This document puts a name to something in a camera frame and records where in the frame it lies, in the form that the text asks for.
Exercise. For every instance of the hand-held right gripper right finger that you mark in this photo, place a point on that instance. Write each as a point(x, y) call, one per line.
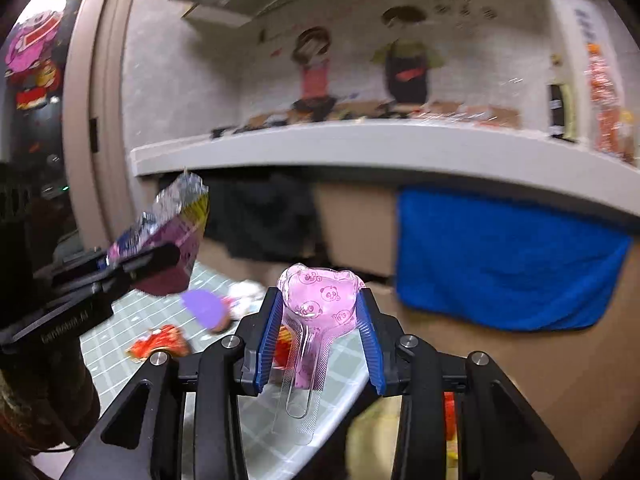
point(371, 347)

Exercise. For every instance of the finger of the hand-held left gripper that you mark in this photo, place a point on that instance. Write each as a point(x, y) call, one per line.
point(145, 262)

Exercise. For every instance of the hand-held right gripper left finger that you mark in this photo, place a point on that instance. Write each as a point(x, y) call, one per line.
point(267, 340)

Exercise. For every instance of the purple foil snack wrapper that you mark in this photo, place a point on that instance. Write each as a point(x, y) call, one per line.
point(170, 220)

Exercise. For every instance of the pink heart lollipop wrapper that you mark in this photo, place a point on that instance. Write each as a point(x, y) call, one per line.
point(320, 300)

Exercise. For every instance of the yellow plastic bag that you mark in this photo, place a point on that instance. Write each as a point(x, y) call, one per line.
point(371, 440)

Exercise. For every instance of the person's left forearm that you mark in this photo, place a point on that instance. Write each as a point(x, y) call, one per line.
point(40, 400)

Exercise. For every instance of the white pink wrapper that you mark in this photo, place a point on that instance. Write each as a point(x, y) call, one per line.
point(247, 296)

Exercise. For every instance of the grey-green checked tablecloth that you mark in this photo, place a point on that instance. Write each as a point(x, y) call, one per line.
point(120, 320)

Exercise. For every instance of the purple round wrapper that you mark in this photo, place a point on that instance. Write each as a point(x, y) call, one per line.
point(207, 310)

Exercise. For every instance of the red crumpled wrapper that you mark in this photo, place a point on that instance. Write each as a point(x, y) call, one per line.
point(160, 341)

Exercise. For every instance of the black cloth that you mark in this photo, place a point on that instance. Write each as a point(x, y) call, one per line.
point(265, 215)

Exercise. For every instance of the brown cardboard panel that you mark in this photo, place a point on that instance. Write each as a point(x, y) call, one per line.
point(500, 375)

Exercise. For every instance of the blue towel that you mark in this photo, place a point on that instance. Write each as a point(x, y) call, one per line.
point(500, 265)

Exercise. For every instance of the white counter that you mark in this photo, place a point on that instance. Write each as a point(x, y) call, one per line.
point(350, 147)

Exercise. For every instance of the orange red wrapped item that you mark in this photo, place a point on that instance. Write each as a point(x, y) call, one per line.
point(605, 105)

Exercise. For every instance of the colourful wall poster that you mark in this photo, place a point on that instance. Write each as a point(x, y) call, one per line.
point(35, 50)

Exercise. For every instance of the pink figure wall sticker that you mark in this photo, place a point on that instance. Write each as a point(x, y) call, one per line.
point(315, 75)

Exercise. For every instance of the green black figure wall sticker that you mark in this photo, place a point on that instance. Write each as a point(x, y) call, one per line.
point(407, 60)

